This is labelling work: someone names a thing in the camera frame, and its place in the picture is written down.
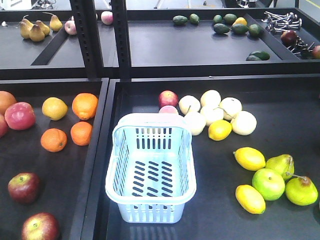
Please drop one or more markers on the white round pear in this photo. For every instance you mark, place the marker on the white round pear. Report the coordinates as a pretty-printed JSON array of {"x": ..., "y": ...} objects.
[
  {"x": 244, "y": 123},
  {"x": 210, "y": 98}
]

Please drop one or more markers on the dark red apple yellow top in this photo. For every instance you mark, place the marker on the dark red apple yellow top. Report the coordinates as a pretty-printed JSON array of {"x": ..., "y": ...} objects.
[{"x": 41, "y": 226}]

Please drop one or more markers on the light blue plastic basket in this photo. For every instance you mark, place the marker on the light blue plastic basket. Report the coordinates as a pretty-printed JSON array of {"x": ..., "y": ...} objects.
[{"x": 151, "y": 173}]

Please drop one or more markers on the black wooden produce display stand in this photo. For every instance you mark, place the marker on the black wooden produce display stand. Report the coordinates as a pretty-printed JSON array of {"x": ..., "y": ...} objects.
[{"x": 126, "y": 66}]

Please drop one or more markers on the green apple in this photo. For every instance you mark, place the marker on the green apple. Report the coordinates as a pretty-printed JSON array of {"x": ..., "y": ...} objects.
[{"x": 268, "y": 183}]

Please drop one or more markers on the small orange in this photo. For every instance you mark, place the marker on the small orange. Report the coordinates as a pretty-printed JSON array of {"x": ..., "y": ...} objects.
[{"x": 53, "y": 140}]

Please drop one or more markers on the green pear red blush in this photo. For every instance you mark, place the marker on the green pear red blush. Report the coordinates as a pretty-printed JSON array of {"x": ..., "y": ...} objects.
[{"x": 301, "y": 191}]

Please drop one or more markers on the bright red apple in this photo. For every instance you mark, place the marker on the bright red apple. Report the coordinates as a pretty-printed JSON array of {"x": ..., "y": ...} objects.
[{"x": 20, "y": 116}]

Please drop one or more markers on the red apple behind basket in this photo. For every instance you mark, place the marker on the red apple behind basket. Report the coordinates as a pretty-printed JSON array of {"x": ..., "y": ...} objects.
[{"x": 167, "y": 98}]

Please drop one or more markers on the large orange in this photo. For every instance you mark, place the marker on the large orange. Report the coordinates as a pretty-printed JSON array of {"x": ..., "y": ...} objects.
[{"x": 84, "y": 106}]

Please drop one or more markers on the yellow round pear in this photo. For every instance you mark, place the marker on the yellow round pear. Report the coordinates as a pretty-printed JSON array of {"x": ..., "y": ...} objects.
[{"x": 54, "y": 108}]

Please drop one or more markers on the yellow lemon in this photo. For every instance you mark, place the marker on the yellow lemon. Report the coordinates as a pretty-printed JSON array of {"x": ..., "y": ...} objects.
[
  {"x": 250, "y": 158},
  {"x": 219, "y": 130},
  {"x": 250, "y": 199}
]

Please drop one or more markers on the small orange tangerine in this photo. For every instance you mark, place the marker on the small orange tangerine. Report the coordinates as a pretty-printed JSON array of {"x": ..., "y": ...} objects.
[{"x": 81, "y": 133}]

